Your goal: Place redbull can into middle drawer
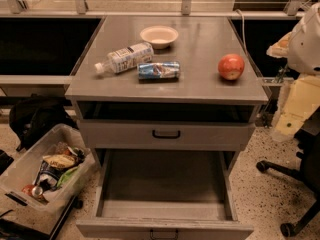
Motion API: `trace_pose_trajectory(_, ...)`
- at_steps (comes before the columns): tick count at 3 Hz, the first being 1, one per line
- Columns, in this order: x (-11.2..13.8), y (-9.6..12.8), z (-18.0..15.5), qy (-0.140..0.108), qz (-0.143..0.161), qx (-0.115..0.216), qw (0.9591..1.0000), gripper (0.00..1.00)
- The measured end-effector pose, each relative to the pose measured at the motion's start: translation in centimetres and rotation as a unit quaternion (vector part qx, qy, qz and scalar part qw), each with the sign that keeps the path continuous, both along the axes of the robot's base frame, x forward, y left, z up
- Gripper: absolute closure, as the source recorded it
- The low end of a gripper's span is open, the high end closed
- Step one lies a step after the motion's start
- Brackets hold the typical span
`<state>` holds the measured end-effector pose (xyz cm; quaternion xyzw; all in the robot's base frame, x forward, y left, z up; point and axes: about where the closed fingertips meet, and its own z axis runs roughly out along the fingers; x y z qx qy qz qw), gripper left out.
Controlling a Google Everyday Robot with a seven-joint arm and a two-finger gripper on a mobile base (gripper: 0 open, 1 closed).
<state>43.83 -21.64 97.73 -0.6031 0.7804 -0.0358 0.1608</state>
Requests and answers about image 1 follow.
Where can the clear plastic water bottle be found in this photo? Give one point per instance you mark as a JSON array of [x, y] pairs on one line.
[[126, 58]]

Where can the red can in bin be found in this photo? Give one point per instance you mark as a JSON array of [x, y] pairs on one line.
[[33, 191]]

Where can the clear plastic storage bin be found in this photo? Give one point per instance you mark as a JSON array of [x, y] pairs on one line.
[[32, 169]]

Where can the grey drawer cabinet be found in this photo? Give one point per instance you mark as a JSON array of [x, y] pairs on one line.
[[199, 93]]

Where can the open middle drawer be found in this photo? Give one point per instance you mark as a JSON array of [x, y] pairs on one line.
[[164, 195]]

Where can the yellow chip bag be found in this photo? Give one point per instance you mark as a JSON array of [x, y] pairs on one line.
[[60, 161]]

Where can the blue silver redbull can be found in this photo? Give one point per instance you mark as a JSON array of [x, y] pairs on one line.
[[159, 70]]

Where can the black office chair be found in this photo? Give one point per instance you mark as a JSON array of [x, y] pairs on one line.
[[308, 172]]

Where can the red apple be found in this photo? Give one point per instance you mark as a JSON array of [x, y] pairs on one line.
[[231, 67]]

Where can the black backpack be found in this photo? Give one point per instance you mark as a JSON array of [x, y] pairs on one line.
[[32, 118]]

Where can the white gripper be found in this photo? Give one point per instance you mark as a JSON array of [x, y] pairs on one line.
[[306, 49]]

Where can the green snack bag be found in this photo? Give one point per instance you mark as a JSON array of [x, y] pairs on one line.
[[66, 176]]

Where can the closed top drawer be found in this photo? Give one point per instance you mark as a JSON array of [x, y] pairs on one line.
[[166, 136]]

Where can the white bowl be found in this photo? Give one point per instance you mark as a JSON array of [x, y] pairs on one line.
[[160, 37]]

